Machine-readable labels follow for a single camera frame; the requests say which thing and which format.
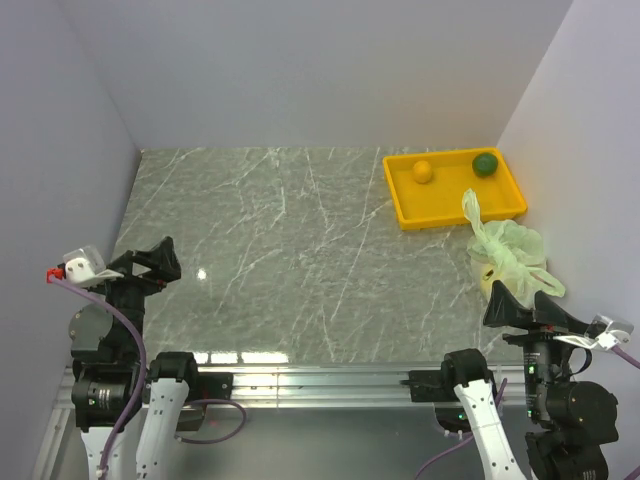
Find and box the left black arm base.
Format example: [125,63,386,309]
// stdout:
[176,372,234,434]

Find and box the purple cable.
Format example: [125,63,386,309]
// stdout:
[414,344,640,480]
[49,277,248,480]

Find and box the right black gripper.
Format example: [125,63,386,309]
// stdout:
[483,274,589,416]

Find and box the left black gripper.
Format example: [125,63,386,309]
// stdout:
[89,234,179,358]

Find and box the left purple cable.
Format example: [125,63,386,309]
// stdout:
[49,277,248,480]

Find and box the pale green plastic bag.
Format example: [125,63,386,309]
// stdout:
[462,189,566,308]

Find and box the aluminium mounting rail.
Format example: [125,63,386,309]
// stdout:
[31,362,525,479]

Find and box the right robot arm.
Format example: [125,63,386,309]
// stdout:
[440,281,619,479]

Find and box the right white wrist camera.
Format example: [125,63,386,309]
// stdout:
[555,314,634,352]

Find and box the small orange fruit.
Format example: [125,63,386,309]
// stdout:
[412,160,433,184]

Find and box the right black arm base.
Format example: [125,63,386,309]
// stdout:
[401,357,500,438]

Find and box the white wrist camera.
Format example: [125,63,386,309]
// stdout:
[555,314,634,352]
[46,245,124,288]

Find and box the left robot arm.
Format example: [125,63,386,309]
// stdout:
[63,236,202,479]

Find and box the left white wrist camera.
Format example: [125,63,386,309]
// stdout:
[46,245,124,288]

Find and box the dark green round fruit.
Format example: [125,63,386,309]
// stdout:
[472,152,499,178]

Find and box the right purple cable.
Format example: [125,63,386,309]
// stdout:
[414,344,640,480]

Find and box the yellow plastic tray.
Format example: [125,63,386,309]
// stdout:
[382,147,527,231]

